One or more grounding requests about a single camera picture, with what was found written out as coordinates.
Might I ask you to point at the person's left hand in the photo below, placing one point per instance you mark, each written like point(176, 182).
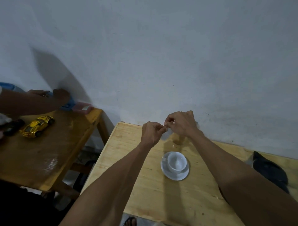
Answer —
point(150, 136)

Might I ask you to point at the person's right hand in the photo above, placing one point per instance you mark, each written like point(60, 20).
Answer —
point(184, 124)

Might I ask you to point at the person's left thumb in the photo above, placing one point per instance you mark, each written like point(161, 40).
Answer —
point(162, 130)

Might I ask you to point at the person's right fingers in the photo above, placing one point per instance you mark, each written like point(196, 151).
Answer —
point(169, 120)

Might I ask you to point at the another person's forearm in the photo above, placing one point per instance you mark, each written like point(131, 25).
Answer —
point(28, 103)

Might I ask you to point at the person's left forearm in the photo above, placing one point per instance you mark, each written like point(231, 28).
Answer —
point(109, 186)

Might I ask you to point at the person's right forearm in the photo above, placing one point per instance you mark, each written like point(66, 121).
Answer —
point(242, 181)

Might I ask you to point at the clear drinking glass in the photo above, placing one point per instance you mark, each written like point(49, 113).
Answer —
point(179, 139)

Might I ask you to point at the white cup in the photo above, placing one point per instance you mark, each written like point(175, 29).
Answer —
point(176, 162)

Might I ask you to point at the white saucer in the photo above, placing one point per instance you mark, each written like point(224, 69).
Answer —
point(175, 175)

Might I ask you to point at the pink box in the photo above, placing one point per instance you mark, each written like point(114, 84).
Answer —
point(82, 107)

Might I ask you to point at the black sandal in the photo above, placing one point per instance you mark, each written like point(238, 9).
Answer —
point(130, 221)

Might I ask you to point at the blue plastic toy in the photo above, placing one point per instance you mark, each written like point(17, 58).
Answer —
point(68, 104)

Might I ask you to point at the small wooden side table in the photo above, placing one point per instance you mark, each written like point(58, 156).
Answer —
point(53, 149)

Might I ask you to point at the black cap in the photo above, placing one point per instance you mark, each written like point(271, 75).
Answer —
point(270, 171)

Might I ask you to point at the yellow toy car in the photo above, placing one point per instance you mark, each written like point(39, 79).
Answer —
point(37, 126)

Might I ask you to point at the black toy car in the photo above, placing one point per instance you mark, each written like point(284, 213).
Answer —
point(12, 127)

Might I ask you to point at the blue round lid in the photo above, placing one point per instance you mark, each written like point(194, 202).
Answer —
point(10, 87)

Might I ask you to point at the white cloth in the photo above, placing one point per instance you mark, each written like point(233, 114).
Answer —
point(4, 119)

